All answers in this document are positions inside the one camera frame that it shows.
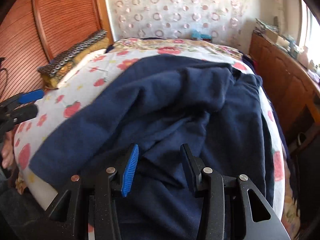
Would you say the navy printed t-shirt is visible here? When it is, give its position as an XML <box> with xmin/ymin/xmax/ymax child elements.
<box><xmin>29</xmin><ymin>55</ymin><xmax>274</xmax><ymax>239</ymax></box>

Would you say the person's left hand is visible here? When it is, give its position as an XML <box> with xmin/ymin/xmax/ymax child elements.
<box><xmin>1</xmin><ymin>131</ymin><xmax>15</xmax><ymax>169</ymax></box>

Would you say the white strawberry fleece blanket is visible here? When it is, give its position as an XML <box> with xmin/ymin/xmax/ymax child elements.
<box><xmin>14</xmin><ymin>45</ymin><xmax>253</xmax><ymax>209</ymax></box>

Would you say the floral bed blanket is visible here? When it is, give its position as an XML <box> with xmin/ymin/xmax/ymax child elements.
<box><xmin>14</xmin><ymin>40</ymin><xmax>290</xmax><ymax>239</ymax></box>

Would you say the wooden louvered wardrobe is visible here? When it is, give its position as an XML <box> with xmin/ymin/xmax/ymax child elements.
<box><xmin>1</xmin><ymin>0</ymin><xmax>113</xmax><ymax>100</ymax></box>

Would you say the blue item in box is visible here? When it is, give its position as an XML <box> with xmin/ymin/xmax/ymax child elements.
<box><xmin>191</xmin><ymin>30</ymin><xmax>212</xmax><ymax>41</ymax></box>

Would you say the long wooden sideboard cabinet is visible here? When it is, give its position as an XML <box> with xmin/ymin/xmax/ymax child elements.
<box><xmin>249</xmin><ymin>32</ymin><xmax>319</xmax><ymax>143</ymax></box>

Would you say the sheer circle pattern curtain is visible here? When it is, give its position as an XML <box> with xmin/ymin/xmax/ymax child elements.
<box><xmin>107</xmin><ymin>0</ymin><xmax>249</xmax><ymax>47</ymax></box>

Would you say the stack of papers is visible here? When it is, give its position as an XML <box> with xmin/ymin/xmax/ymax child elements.
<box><xmin>255</xmin><ymin>18</ymin><xmax>279</xmax><ymax>33</ymax></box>

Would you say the cardboard box on sideboard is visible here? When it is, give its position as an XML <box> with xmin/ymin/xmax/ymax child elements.
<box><xmin>265</xmin><ymin>29</ymin><xmax>290</xmax><ymax>48</ymax></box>

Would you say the window with wooden frame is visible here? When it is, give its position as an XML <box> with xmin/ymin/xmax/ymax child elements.
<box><xmin>298</xmin><ymin>0</ymin><xmax>319</xmax><ymax>65</ymax></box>

